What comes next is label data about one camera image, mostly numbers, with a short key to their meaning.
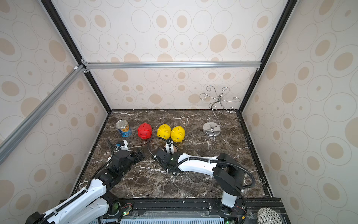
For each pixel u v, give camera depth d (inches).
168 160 24.6
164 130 37.5
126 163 24.2
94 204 23.2
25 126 22.2
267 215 27.6
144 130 37.4
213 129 41.6
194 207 29.4
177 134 36.9
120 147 27.2
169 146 28.8
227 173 17.6
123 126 38.1
